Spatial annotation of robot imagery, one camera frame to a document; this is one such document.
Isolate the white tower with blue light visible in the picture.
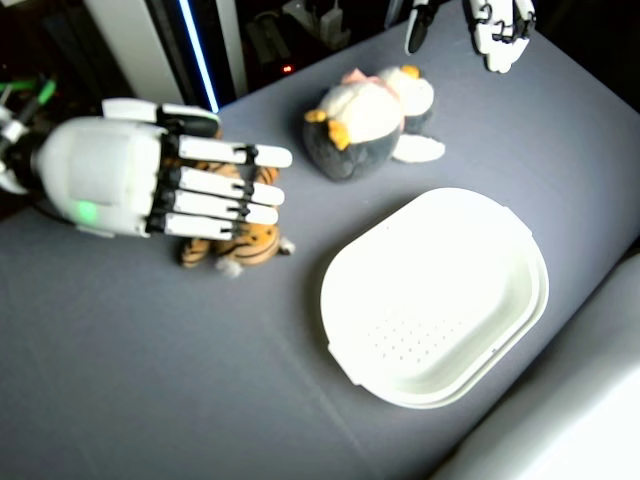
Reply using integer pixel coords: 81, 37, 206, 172
82, 0, 249, 114

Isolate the black equipment with red light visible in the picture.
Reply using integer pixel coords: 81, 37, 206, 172
244, 0, 407, 90

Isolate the grey white penguin plush toy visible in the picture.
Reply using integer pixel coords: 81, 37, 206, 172
302, 64, 447, 182

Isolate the white rounded shell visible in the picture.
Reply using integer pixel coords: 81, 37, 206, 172
432, 252, 640, 480

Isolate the grey table cloth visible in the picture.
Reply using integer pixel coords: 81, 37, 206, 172
0, 14, 640, 480

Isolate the orange striped tiger plush toy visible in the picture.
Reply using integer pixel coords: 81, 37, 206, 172
178, 128, 297, 278

